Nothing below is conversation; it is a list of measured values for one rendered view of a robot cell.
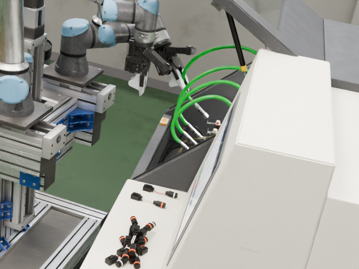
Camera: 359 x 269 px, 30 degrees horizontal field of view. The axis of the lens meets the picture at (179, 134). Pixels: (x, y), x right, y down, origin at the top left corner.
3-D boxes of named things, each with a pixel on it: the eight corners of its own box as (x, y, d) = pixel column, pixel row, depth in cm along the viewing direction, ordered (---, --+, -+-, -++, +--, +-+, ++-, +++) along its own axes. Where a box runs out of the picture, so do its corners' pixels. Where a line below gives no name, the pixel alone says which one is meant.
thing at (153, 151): (158, 144, 304) (163, 113, 297) (168, 147, 303) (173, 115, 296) (124, 216, 248) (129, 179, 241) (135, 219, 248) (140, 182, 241)
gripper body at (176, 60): (169, 77, 268) (157, 49, 269) (186, 67, 264) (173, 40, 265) (159, 77, 261) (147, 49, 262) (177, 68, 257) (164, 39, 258)
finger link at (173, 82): (175, 96, 262) (167, 75, 263) (187, 90, 259) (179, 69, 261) (171, 96, 259) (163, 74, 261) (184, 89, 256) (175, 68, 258)
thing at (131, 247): (123, 222, 212) (125, 208, 209) (156, 230, 210) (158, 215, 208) (103, 264, 191) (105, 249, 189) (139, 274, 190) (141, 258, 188)
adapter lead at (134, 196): (130, 198, 225) (130, 193, 224) (132, 196, 226) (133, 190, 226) (163, 210, 222) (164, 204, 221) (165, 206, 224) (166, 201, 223)
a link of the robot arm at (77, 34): (55, 46, 298) (57, 16, 292) (82, 44, 306) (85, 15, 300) (66, 55, 290) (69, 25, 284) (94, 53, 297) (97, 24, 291)
